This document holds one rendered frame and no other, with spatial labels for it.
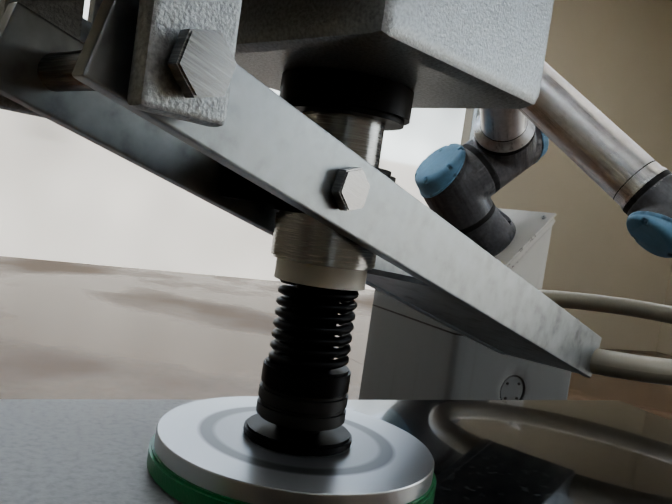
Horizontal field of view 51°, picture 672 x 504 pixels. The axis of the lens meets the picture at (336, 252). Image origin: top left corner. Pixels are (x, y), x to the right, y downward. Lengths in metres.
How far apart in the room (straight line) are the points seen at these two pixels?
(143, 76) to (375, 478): 0.31
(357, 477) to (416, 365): 1.29
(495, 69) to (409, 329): 1.36
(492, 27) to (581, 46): 7.21
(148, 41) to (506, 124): 1.44
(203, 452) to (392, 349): 1.40
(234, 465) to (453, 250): 0.23
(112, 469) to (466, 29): 0.38
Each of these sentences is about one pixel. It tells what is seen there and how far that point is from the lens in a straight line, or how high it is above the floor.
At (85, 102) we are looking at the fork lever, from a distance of 0.46.
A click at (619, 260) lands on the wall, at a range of 8.20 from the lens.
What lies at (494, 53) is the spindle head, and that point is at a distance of 0.50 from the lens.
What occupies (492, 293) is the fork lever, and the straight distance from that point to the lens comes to 0.63.
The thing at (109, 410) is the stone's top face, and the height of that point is 0.82.
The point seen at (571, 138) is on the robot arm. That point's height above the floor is 1.20.
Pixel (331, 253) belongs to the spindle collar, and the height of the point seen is 1.00.
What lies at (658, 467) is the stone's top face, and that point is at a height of 0.82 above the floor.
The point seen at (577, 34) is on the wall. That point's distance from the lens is 7.67.
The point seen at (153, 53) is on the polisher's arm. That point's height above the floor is 1.08.
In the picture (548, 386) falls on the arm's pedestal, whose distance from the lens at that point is 1.89.
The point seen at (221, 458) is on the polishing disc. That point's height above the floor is 0.85.
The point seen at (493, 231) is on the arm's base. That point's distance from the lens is 1.83.
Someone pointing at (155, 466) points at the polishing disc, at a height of 0.83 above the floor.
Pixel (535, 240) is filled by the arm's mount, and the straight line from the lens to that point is 1.84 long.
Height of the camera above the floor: 1.02
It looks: 3 degrees down
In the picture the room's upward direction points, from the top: 8 degrees clockwise
